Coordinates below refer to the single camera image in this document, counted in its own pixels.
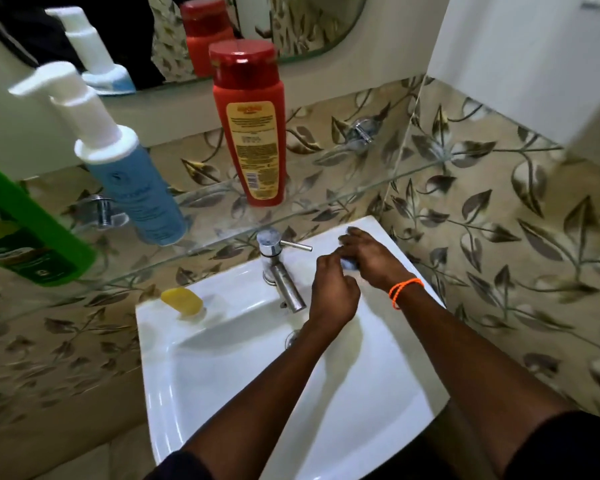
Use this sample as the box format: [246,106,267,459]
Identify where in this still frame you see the person's left hand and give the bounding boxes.
[307,251,362,336]

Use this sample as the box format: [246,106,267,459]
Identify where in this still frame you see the person's right hand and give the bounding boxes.
[337,227,418,293]

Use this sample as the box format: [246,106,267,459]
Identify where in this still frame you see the person's left forearm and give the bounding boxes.
[182,320,364,480]

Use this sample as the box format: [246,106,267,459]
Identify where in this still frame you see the person's right forearm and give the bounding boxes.
[396,284,577,476]

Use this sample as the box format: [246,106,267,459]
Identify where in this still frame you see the chrome sink faucet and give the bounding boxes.
[256,228,314,314]

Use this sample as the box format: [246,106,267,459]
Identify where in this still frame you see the white ceramic sink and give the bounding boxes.
[135,215,451,480]

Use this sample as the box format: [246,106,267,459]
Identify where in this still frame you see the red shampoo bottle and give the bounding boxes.
[209,40,287,208]

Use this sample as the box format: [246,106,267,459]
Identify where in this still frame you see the yellow soap bar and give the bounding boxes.
[160,287,204,316]

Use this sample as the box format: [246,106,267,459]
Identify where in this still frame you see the blue pump bottle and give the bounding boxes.
[8,61,189,247]

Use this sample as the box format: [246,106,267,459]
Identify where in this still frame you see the black left sleeve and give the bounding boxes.
[144,450,216,480]

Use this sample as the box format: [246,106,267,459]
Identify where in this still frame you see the black sleeve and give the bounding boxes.
[144,450,216,480]
[502,410,600,480]

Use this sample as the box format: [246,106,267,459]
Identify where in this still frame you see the black right sleeve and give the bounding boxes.
[502,410,600,480]

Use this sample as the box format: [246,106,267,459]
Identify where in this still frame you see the green bottle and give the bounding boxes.
[0,155,97,288]

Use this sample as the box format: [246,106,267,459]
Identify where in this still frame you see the orange thread bracelet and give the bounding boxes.
[388,278,425,310]

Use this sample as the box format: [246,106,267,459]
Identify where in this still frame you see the chrome shelf bracket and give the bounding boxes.
[77,195,130,231]
[342,117,381,148]

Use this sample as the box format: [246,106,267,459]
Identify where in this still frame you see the glass wall shelf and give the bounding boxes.
[0,140,566,326]

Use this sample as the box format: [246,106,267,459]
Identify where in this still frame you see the wall mirror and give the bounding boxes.
[0,0,369,96]

